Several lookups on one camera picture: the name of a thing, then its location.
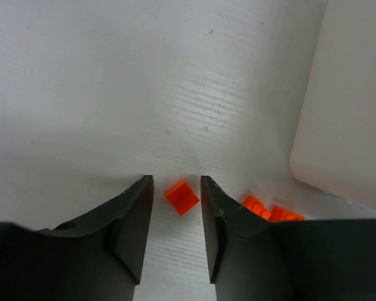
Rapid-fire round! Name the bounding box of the orange lego brick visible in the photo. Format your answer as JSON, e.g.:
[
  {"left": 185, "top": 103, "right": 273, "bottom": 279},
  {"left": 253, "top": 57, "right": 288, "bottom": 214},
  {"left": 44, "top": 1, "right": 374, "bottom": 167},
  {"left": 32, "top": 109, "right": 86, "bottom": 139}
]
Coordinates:
[
  {"left": 164, "top": 180, "right": 200, "bottom": 216},
  {"left": 268, "top": 205, "right": 305, "bottom": 223},
  {"left": 242, "top": 195, "right": 271, "bottom": 220}
]

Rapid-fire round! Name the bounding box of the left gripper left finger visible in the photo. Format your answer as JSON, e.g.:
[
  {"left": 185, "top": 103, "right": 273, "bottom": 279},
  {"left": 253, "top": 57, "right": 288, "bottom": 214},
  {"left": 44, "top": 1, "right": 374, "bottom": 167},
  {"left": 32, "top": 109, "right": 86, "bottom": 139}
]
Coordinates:
[{"left": 0, "top": 175, "right": 154, "bottom": 300}]

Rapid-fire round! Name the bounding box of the white three-compartment container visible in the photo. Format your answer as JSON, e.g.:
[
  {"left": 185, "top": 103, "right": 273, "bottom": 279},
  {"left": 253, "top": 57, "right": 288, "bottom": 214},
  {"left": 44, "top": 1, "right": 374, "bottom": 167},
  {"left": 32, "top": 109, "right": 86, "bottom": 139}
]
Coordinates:
[{"left": 290, "top": 1, "right": 376, "bottom": 211}]

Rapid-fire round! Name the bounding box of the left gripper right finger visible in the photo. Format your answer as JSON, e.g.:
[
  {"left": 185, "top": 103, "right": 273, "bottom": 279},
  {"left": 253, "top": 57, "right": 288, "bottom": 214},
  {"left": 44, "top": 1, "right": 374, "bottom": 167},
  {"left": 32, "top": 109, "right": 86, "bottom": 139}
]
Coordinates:
[{"left": 201, "top": 176, "right": 376, "bottom": 300}]

